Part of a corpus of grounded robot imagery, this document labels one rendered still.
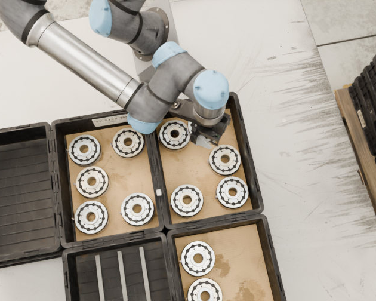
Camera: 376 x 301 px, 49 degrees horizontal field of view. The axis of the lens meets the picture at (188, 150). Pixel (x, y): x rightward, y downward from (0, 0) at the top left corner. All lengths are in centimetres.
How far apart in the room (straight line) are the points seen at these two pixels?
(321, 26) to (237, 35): 107
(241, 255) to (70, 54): 77
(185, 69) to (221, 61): 76
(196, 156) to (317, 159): 47
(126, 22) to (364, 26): 177
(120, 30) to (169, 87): 48
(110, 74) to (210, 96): 25
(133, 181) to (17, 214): 38
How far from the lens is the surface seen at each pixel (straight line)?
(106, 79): 99
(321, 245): 153
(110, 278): 134
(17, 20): 104
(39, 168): 145
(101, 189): 135
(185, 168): 137
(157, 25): 146
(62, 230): 128
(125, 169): 138
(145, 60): 151
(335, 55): 266
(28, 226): 142
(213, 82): 89
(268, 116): 160
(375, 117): 220
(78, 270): 136
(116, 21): 137
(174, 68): 93
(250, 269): 134
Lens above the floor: 215
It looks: 72 degrees down
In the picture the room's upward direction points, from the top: 3 degrees clockwise
